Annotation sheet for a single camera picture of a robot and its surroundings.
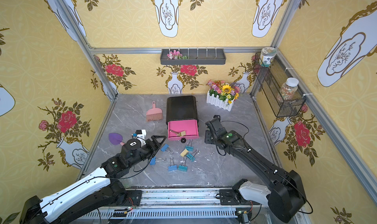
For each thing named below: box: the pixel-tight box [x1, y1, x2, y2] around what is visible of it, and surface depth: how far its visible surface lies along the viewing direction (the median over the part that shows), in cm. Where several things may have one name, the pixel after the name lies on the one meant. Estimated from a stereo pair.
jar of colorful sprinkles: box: [277, 77, 300, 104], surface depth 67 cm
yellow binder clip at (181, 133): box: [169, 129, 187, 137], surface depth 81 cm
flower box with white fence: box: [206, 79, 241, 112], surface depth 105 cm
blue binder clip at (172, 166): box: [167, 156, 178, 171], surface depth 85 cm
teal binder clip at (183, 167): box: [178, 157, 188, 172], surface depth 85 cm
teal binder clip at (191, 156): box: [186, 148, 200, 162], surface depth 90 cm
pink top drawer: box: [167, 119, 200, 141], surface depth 86 cm
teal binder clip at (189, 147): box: [185, 138, 194, 152], surface depth 92 cm
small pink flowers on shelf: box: [166, 49, 189, 60], surface depth 89 cm
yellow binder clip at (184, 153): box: [180, 148, 189, 158], surface depth 90 cm
